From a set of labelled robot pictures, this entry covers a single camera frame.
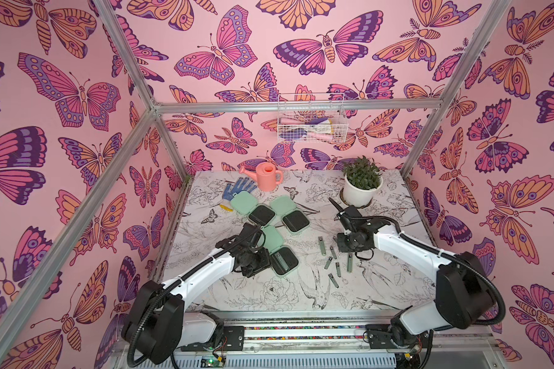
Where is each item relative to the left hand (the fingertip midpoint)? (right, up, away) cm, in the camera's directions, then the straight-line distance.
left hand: (271, 263), depth 84 cm
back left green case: (-13, +22, +25) cm, 35 cm away
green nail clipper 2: (+31, -1, +6) cm, 31 cm away
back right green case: (+9, +14, +17) cm, 24 cm away
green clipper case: (+5, 0, +6) cm, 7 cm away
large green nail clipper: (+21, +4, +10) cm, 24 cm away
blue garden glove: (-17, +30, +32) cm, 47 cm away
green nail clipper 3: (+23, -7, +1) cm, 24 cm away
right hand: (+28, +7, +4) cm, 29 cm away
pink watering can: (-4, +34, +22) cm, 41 cm away
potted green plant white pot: (+38, +33, +11) cm, 51 cm away
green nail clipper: (+25, +2, +8) cm, 26 cm away
